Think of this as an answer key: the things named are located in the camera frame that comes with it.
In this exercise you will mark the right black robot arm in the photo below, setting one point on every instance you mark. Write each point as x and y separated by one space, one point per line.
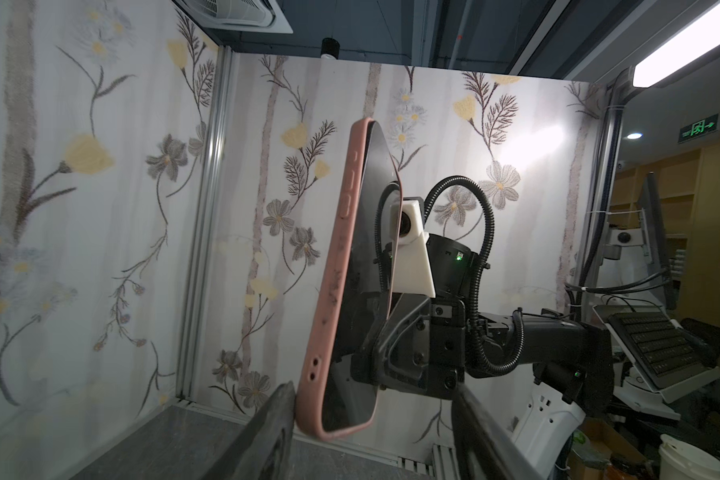
571 360

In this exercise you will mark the phone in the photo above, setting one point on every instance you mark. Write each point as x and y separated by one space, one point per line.
337 393

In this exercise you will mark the white air conditioner vent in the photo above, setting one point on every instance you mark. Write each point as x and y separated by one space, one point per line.
260 16

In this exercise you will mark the black keyboard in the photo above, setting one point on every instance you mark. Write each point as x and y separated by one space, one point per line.
664 359

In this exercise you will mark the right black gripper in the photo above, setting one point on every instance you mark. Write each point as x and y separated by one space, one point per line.
419 348

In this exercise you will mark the ceiling strip light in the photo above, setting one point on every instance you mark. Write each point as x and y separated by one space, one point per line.
697 42

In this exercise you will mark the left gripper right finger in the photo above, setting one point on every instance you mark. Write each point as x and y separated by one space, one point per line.
483 450

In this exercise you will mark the green exit sign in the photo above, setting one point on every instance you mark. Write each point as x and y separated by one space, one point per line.
699 128

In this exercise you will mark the white bucket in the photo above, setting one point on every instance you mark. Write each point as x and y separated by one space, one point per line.
683 461

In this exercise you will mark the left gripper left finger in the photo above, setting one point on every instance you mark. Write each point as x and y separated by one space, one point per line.
261 450

